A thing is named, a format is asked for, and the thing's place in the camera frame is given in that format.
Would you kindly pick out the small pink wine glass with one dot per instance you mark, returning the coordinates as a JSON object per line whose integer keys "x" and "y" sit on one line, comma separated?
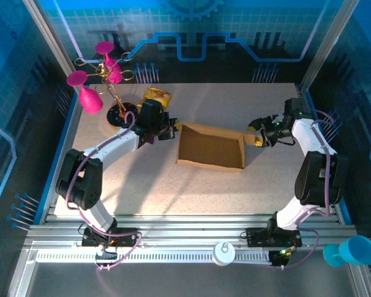
{"x": 104, "y": 48}

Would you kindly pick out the yellow purple snack bag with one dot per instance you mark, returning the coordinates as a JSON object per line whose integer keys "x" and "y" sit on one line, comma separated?
{"x": 157, "y": 94}

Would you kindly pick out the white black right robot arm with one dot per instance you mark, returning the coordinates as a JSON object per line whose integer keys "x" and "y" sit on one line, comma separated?
{"x": 312, "y": 136}

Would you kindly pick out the silver tin can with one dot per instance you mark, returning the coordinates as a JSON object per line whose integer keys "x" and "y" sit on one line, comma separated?
{"x": 223, "y": 253}

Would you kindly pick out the large pink wine glass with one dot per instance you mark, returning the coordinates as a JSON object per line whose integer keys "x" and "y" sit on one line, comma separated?
{"x": 91, "y": 102}

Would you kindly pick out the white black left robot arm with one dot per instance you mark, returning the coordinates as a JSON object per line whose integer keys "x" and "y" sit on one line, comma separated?
{"x": 111, "y": 148}

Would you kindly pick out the aluminium frame post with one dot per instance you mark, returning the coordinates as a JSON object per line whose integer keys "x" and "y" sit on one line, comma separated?
{"x": 330, "y": 40}
{"x": 49, "y": 34}

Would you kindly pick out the brown cardboard box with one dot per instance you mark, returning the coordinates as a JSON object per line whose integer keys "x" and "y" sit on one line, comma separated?
{"x": 210, "y": 148}

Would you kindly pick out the aluminium rail frame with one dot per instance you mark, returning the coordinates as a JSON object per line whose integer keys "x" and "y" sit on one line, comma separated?
{"x": 188, "y": 229}

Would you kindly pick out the blue goblet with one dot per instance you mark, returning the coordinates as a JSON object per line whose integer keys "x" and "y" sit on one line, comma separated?
{"x": 358, "y": 250}

